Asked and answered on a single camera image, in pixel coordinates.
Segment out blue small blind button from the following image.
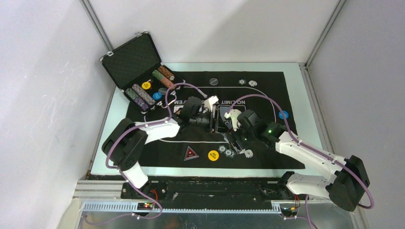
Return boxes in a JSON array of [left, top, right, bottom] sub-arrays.
[[278, 110, 289, 119]]

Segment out electronics board with leds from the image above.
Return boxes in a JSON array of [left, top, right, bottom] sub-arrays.
[[137, 202, 154, 210]]

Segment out purple cable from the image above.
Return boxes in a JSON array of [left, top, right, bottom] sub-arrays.
[[226, 94, 375, 229], [84, 83, 208, 226]]

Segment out pink grey chip row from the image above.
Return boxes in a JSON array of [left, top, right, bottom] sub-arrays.
[[132, 84, 156, 105]]

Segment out yellow button in case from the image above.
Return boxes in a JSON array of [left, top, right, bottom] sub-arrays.
[[141, 82, 151, 90]]

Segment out green orange chip row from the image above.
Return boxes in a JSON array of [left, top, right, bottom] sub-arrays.
[[152, 70, 174, 88]]

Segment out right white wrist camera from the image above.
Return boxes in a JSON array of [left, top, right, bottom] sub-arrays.
[[224, 109, 242, 132]]

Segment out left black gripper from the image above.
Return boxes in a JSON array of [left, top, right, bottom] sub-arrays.
[[189, 108, 228, 134]]

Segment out black dealer button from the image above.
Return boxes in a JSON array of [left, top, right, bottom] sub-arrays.
[[209, 78, 219, 86]]

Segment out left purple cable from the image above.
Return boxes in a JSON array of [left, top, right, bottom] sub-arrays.
[[84, 83, 208, 226]]

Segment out black aluminium chip case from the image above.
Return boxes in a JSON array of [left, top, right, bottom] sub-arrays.
[[99, 31, 185, 114]]

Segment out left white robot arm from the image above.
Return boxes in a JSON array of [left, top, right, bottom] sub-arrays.
[[101, 117, 189, 199]]

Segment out black metal base rail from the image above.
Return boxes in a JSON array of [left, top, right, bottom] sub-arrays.
[[85, 174, 349, 211]]

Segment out yellow big blind button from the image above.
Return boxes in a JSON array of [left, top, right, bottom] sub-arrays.
[[208, 150, 220, 161]]

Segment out clear dealer button in case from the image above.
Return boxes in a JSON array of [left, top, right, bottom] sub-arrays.
[[158, 88, 167, 95]]

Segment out blue button in case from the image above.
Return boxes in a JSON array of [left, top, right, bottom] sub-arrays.
[[152, 92, 162, 101]]

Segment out white blue chip back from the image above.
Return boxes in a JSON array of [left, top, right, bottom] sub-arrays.
[[248, 80, 257, 87]]

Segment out green blue chip front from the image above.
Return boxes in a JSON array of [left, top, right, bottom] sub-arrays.
[[218, 145, 227, 153]]

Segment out white blue chip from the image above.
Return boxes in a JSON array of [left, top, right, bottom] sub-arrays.
[[244, 149, 253, 158], [248, 80, 257, 87]]

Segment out red brown chip row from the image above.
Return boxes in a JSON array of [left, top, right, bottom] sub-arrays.
[[158, 65, 175, 81]]

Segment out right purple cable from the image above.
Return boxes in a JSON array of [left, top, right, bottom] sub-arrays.
[[226, 94, 375, 229]]

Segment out triangular all-in marker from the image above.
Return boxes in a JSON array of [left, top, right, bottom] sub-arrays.
[[184, 146, 199, 161]]

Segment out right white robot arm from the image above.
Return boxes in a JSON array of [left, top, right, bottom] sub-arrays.
[[224, 109, 370, 212]]

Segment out black poker table mat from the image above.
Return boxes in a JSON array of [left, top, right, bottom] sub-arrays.
[[139, 72, 304, 169]]

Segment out grey white chip front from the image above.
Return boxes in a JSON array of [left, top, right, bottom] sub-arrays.
[[224, 149, 235, 158]]

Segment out grey white poker chip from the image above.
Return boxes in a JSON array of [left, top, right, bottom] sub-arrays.
[[238, 79, 246, 85]]

